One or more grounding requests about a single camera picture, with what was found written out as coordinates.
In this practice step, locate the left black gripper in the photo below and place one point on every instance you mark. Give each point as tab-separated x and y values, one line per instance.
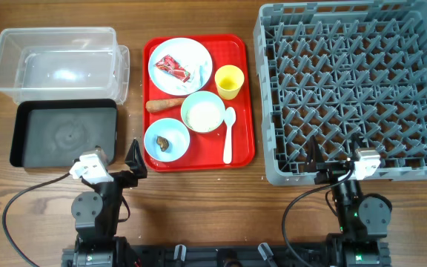
136	167

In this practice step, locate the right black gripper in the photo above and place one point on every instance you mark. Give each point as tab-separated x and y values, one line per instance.
315	163

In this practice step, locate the small light blue bowl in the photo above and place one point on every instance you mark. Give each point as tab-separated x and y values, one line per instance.
176	133

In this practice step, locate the orange carrot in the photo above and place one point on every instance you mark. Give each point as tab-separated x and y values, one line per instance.
155	106

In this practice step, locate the white rice grains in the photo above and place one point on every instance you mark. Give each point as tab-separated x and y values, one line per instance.
203	117

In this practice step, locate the green bowl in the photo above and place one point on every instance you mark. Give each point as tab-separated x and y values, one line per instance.
202	96

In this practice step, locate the red snack wrapper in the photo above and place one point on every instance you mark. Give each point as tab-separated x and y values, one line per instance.
171	66

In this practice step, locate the large light blue plate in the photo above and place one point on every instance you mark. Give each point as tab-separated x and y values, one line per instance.
185	51

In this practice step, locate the white tissue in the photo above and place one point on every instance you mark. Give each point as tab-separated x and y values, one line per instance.
199	75

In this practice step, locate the yellow plastic cup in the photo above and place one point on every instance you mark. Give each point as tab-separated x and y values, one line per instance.
229	79

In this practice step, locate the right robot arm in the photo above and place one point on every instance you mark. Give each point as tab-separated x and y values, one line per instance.
363	218

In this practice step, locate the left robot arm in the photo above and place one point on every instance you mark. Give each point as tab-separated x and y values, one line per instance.
97	211

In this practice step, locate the grey dishwasher rack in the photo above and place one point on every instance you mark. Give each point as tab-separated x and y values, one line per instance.
335	70

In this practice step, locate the black plastic tray bin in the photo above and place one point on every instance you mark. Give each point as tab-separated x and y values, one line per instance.
54	133

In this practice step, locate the white plastic spoon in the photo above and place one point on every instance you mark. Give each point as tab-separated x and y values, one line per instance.
230	118

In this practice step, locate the clear plastic bin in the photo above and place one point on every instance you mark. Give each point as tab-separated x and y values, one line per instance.
63	63

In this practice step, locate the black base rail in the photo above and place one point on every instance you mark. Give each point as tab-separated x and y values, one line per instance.
316	254

